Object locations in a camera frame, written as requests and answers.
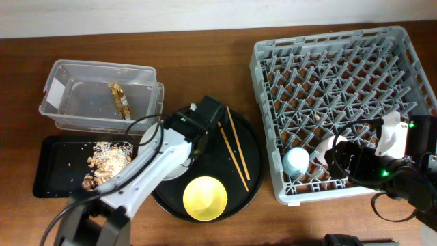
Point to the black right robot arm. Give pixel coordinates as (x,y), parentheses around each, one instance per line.
(418,184)

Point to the yellow bowl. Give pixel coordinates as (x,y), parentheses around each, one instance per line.
(205,198)

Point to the pink plastic cup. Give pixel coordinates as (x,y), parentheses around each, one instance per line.
(322,148)

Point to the food scraps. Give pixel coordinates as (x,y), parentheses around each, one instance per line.
(107,160)

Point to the grey dishwasher rack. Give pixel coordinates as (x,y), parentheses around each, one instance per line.
(308,87)

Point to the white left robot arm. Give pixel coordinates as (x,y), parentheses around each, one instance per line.
(103,217)

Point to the clear plastic storage bin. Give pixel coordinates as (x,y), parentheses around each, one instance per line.
(78,98)

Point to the round black serving tray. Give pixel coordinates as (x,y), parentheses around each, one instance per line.
(217,163)

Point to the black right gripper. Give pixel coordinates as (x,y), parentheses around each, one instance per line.
(361,156)

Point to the gold foil wrapper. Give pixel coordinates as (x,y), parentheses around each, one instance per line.
(120,101)

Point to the black object bottom edge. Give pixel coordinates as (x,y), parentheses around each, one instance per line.
(341,240)

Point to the black rectangular tray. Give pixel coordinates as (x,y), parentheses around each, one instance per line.
(63,163)

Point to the wooden chopstick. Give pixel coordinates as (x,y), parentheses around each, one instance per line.
(233,156)
(238,144)

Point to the light blue plastic cup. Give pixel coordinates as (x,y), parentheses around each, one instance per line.
(295,162)

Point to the grey round plate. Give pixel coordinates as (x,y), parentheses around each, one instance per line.
(147,136)

